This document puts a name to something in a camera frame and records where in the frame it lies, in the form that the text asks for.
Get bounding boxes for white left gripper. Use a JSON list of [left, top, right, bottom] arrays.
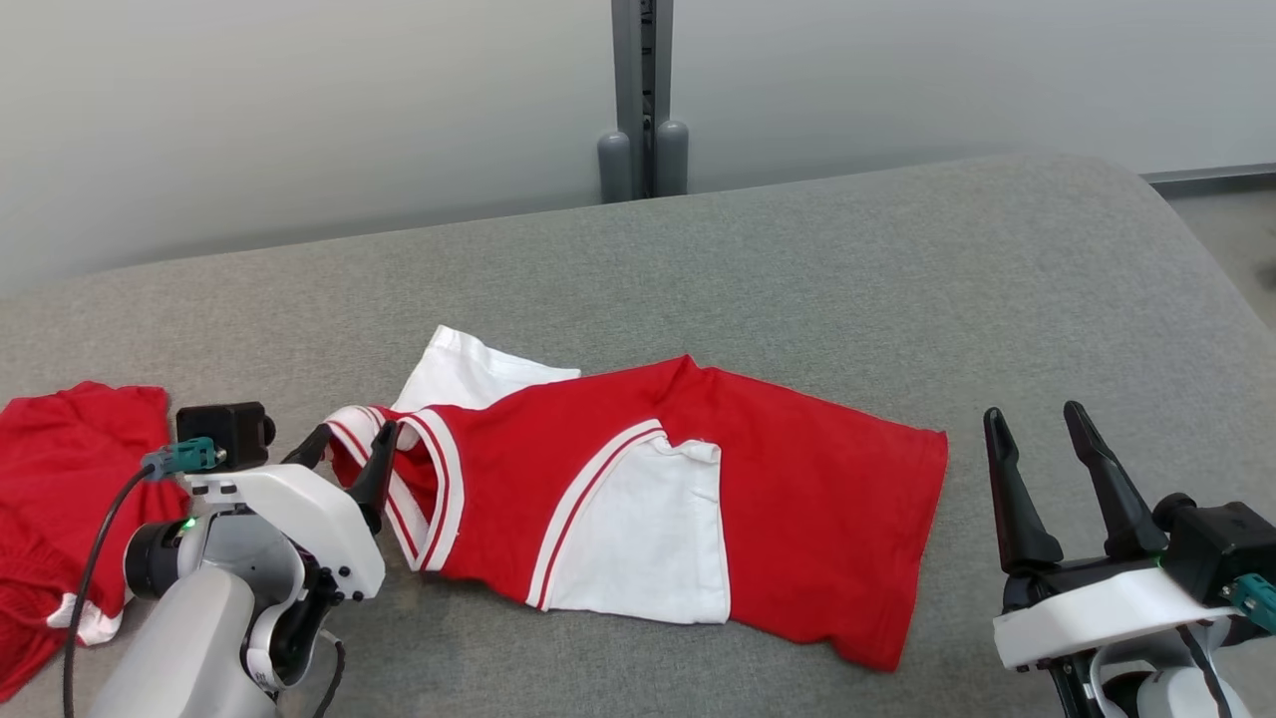
[[184, 420, 401, 601]]

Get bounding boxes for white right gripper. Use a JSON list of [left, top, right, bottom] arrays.
[[984, 401, 1238, 670]]

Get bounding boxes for red white basketball jersey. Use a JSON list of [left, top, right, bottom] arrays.
[[324, 325, 949, 673]]

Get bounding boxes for red shorts with white trim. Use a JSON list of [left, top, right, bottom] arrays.
[[0, 381, 190, 702]]

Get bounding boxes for left black cable teal plug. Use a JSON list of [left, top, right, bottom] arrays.
[[62, 437, 226, 718]]

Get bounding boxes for black cable teal plug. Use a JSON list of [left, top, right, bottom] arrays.
[[62, 437, 226, 718], [1221, 575, 1276, 635]]

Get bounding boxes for right black cable teal plug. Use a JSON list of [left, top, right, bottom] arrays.
[[1221, 575, 1276, 635]]

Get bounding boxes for grey partition base rail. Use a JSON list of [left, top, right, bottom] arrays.
[[1141, 163, 1276, 186]]

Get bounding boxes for grey partition post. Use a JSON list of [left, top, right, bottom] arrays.
[[596, 0, 691, 203]]

